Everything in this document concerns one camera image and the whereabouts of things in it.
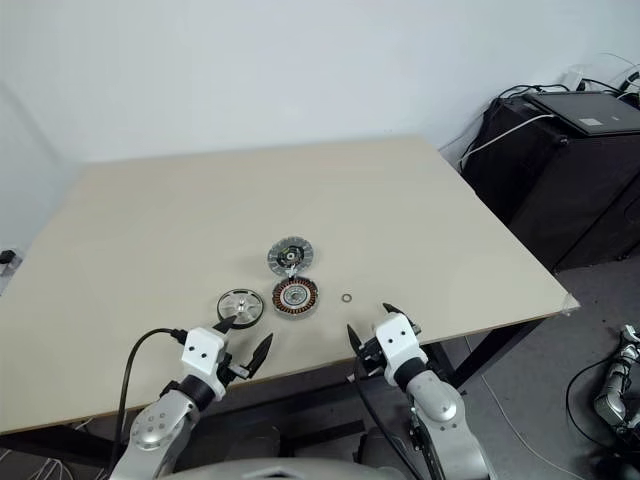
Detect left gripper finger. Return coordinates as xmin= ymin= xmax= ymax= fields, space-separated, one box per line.
xmin=247 ymin=332 xmax=275 ymax=376
xmin=211 ymin=314 xmax=242 ymax=335

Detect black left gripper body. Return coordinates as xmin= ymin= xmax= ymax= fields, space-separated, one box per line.
xmin=217 ymin=332 xmax=251 ymax=392

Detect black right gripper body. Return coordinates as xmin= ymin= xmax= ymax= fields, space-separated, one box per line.
xmin=355 ymin=335 xmax=389 ymax=375

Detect silver round rotor disc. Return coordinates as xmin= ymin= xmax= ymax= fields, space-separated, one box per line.
xmin=216 ymin=287 xmax=265 ymax=329

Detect motor stator copper windings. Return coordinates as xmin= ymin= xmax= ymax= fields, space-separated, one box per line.
xmin=270 ymin=275 xmax=322 ymax=318

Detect round grey metal object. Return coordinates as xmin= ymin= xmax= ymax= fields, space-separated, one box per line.
xmin=265 ymin=238 xmax=317 ymax=276

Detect dark grey rounded shape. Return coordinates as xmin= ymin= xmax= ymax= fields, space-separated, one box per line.
xmin=355 ymin=430 xmax=417 ymax=474

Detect silver robot torso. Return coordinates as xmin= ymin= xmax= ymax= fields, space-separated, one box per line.
xmin=162 ymin=455 xmax=401 ymax=480

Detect large black cabinet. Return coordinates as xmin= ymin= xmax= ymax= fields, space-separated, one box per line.
xmin=460 ymin=92 xmax=640 ymax=274

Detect dark patterned rug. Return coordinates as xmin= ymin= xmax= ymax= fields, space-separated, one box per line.
xmin=0 ymin=446 xmax=117 ymax=480

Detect flat black box with label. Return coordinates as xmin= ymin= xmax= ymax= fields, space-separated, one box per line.
xmin=521 ymin=90 xmax=640 ymax=137

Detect white power adapter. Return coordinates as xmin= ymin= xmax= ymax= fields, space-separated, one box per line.
xmin=558 ymin=63 xmax=587 ymax=92

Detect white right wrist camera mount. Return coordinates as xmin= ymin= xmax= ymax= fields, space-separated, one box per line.
xmin=373 ymin=310 xmax=429 ymax=386

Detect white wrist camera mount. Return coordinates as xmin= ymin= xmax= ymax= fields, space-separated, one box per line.
xmin=373 ymin=310 xmax=429 ymax=386
xmin=180 ymin=326 xmax=229 ymax=401

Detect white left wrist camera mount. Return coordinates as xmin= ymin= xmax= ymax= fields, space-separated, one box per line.
xmin=180 ymin=326 xmax=229 ymax=401

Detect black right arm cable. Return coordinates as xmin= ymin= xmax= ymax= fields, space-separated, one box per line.
xmin=351 ymin=359 xmax=447 ymax=480

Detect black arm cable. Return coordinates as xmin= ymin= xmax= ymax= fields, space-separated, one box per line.
xmin=351 ymin=359 xmax=447 ymax=480
xmin=111 ymin=327 xmax=189 ymax=454

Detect black metal table frame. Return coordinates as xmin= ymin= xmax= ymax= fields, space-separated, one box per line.
xmin=0 ymin=319 xmax=546 ymax=464

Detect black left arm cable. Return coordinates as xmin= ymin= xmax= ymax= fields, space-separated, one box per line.
xmin=111 ymin=327 xmax=189 ymax=454

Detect thin white floor cable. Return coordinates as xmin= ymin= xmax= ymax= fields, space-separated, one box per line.
xmin=464 ymin=333 xmax=584 ymax=479

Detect black floor cable loop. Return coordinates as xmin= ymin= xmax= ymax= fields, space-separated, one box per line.
xmin=565 ymin=358 xmax=640 ymax=444

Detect white cable over cabinet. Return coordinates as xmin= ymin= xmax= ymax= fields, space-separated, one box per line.
xmin=458 ymin=113 xmax=557 ymax=167

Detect black cable on cabinet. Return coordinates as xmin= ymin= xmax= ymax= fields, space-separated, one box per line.
xmin=498 ymin=81 xmax=572 ymax=100

